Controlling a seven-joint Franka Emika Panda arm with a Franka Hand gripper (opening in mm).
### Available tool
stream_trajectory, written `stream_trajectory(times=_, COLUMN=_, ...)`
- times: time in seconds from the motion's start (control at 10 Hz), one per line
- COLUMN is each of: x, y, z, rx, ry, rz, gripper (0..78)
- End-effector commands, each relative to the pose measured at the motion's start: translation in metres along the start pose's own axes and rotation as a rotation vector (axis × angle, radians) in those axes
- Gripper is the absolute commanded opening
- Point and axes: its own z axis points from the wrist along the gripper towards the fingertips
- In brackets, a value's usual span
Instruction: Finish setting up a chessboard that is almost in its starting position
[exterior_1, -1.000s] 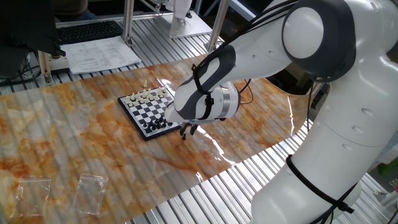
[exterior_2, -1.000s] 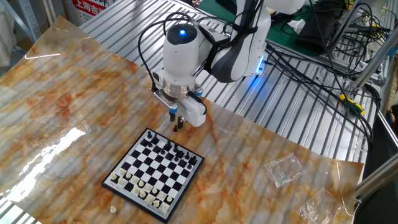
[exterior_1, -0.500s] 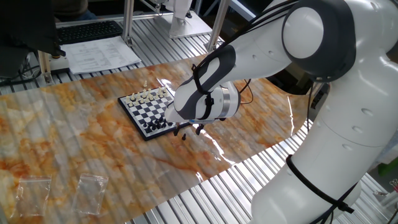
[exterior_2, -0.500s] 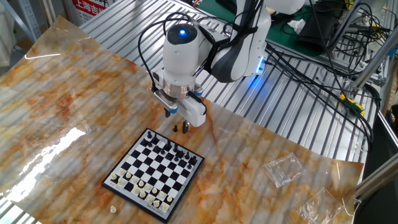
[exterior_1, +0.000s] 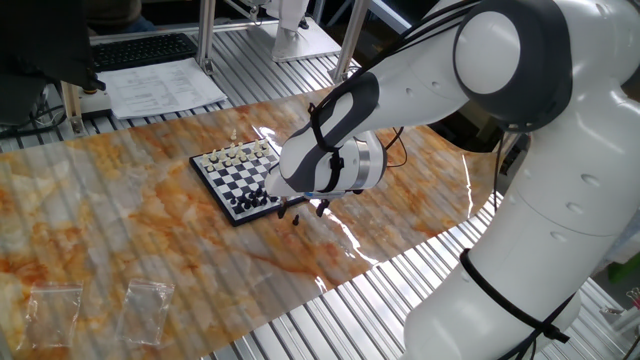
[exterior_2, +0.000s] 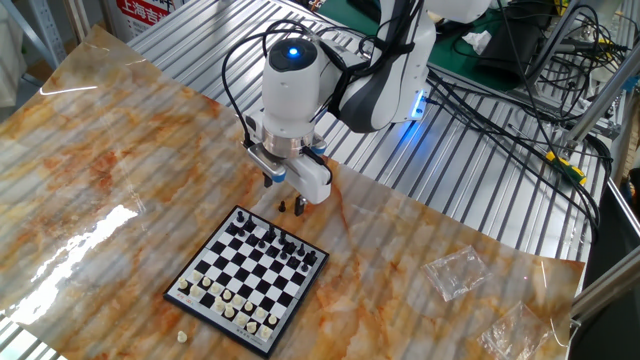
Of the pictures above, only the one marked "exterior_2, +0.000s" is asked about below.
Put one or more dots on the grey metal bar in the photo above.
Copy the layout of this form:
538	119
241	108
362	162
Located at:
555	42

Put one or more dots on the black white magnetic chessboard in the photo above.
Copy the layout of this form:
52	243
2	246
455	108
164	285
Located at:
252	272

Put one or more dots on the white chess pawn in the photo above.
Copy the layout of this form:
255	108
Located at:
206	281
196	275
260	313
227	295
248	306
272	319
215	288
237	300

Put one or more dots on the yellow black screwdriver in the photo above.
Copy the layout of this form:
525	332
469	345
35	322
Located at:
565	167

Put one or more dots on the black chess piece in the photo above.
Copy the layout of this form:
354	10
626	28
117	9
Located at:
240	216
289	246
301	250
282	206
249	223
282	237
310	258
270	233

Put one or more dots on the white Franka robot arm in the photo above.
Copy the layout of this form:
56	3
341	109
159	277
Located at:
290	95

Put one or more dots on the white chess piece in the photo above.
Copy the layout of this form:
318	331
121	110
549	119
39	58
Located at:
229	311
194	291
183	284
219	304
265	332
251	327
182	336
241	319

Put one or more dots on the green table mat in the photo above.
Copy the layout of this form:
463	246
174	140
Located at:
450	62

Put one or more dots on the orange marble pattern mat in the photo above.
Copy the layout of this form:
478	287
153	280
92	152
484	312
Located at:
125	150

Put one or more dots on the aluminium extrusion post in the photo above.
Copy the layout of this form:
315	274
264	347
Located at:
607	287
600	102

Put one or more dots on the light wooden slat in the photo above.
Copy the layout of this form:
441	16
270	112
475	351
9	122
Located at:
77	20

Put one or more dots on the grey metal shelf post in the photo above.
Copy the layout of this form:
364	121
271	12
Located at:
50	35

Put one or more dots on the silver blue-capped sensor bar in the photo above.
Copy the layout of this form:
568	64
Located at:
265	162
318	147

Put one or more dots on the crumpled white tissue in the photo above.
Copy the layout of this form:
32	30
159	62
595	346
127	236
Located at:
477	41

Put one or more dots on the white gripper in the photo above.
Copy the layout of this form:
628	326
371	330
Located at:
312	182

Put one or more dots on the red white printed sign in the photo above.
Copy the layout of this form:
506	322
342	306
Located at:
142	12

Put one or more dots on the clear plastic zip bag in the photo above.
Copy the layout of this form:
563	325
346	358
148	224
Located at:
455	272
515	332

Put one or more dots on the black rectangular device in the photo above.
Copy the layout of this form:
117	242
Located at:
510	47

